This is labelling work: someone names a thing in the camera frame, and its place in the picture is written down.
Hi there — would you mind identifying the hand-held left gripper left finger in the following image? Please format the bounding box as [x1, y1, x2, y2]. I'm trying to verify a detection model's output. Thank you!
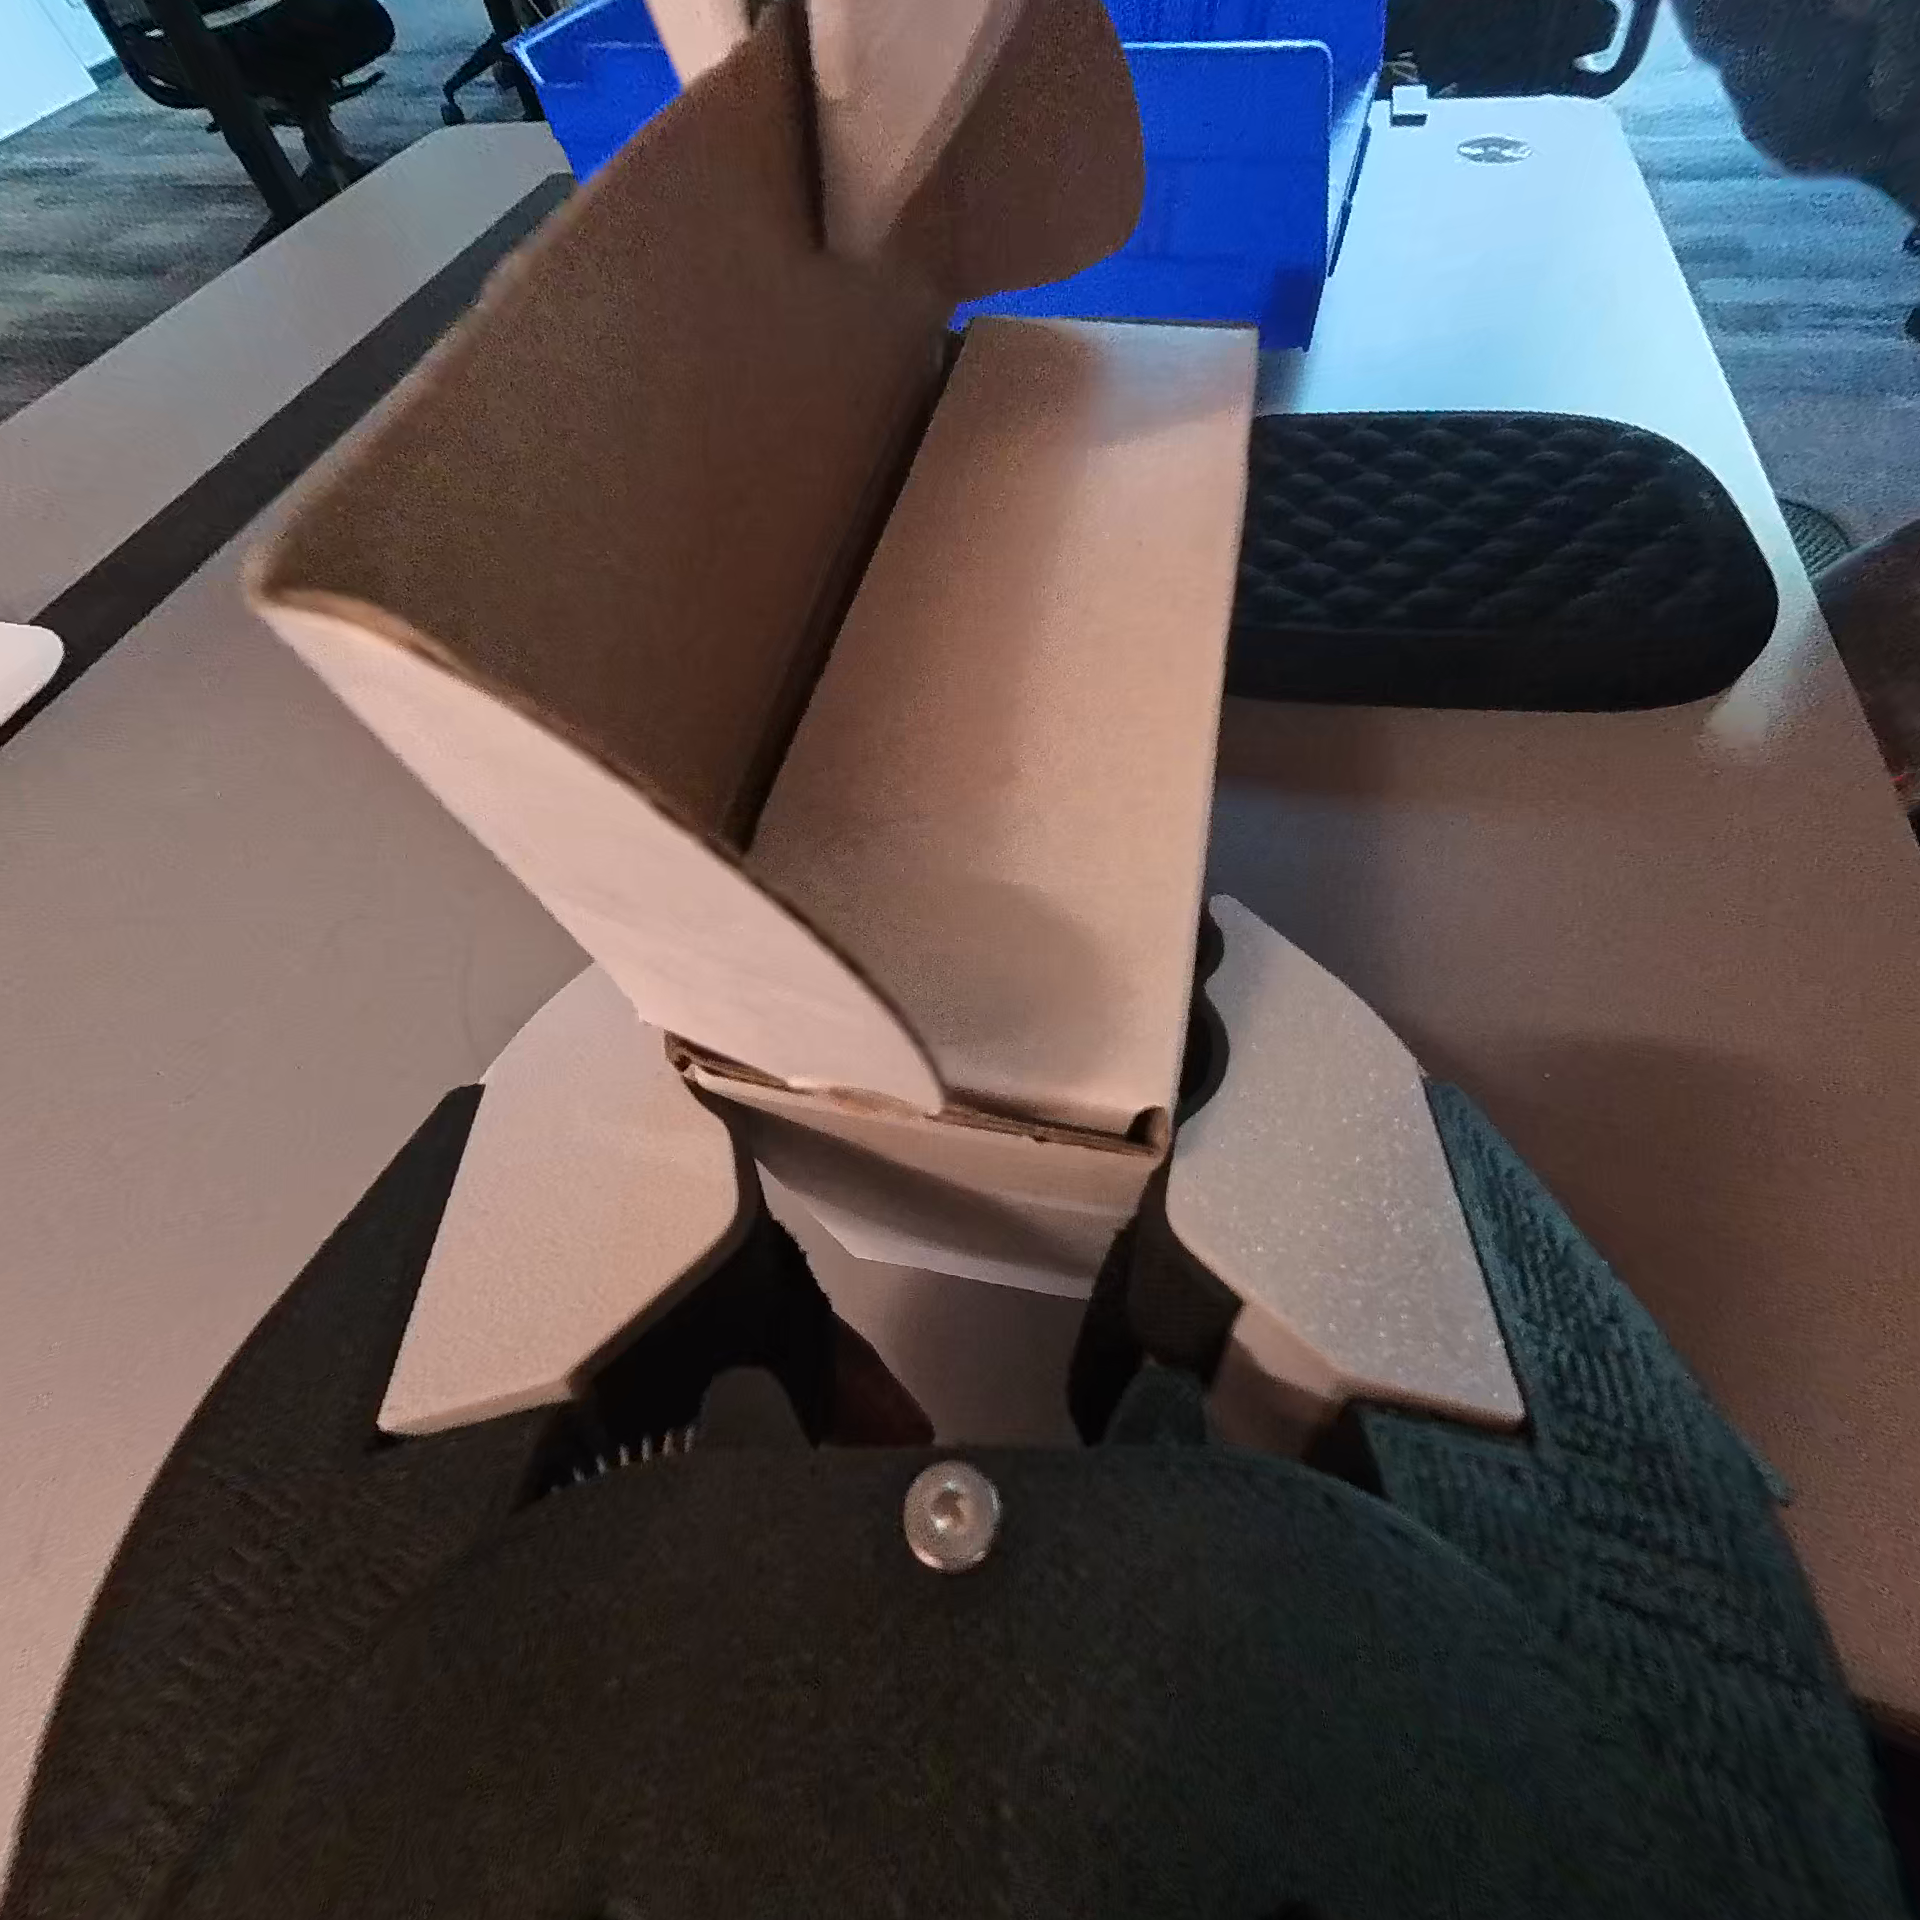
[375, 966, 754, 1438]

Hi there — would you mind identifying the large blue plastic bin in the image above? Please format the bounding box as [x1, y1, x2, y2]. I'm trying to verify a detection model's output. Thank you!
[502, 0, 1392, 357]

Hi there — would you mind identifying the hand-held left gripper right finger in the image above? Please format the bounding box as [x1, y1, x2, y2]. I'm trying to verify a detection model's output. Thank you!
[1161, 896, 1528, 1465]

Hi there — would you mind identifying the black office chair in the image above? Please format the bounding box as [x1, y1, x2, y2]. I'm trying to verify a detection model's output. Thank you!
[82, 0, 399, 251]
[1388, 0, 1661, 101]
[438, 0, 551, 131]

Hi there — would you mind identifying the black mesh chair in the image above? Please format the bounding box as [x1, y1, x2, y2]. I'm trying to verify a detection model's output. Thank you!
[1776, 497, 1865, 590]

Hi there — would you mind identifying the grey adjacent table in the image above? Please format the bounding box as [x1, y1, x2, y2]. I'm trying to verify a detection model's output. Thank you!
[0, 119, 580, 636]

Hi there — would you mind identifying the person's camouflage clothing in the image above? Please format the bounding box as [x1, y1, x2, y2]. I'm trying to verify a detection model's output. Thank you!
[1669, 0, 1920, 260]

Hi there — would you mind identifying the white cardboard box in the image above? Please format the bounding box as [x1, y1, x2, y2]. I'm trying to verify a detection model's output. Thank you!
[240, 0, 1262, 1448]

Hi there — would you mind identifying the black quilted case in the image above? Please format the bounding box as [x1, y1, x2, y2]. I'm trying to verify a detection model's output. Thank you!
[1223, 406, 1784, 715]

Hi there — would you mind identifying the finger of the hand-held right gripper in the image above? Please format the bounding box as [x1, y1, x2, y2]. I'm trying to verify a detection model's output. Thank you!
[645, 0, 784, 80]
[800, 0, 941, 260]

